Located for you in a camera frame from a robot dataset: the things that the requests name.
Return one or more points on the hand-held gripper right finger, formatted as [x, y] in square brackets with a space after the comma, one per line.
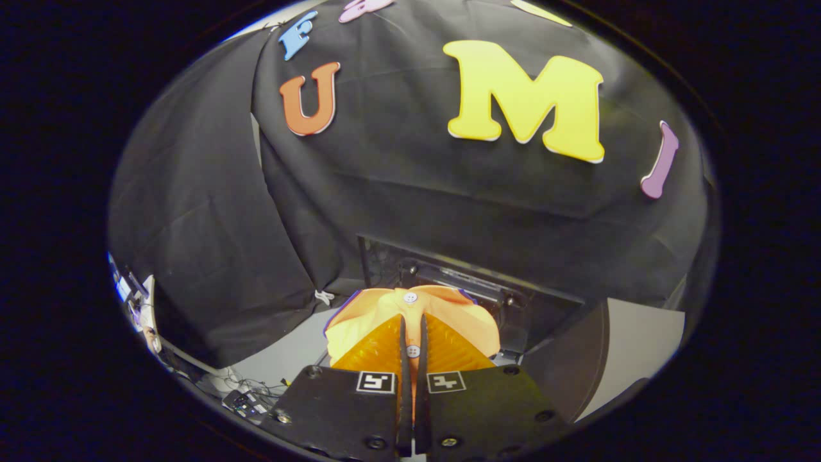
[487, 410]

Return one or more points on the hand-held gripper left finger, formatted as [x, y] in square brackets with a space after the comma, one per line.
[340, 410]

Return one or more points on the beige cabinet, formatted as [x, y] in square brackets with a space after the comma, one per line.
[641, 340]

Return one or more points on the black backdrop cloth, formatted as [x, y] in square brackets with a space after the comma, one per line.
[417, 192]

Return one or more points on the yellow polo shirt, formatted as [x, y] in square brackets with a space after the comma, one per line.
[378, 314]

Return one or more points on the power strip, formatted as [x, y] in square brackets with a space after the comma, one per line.
[245, 404]

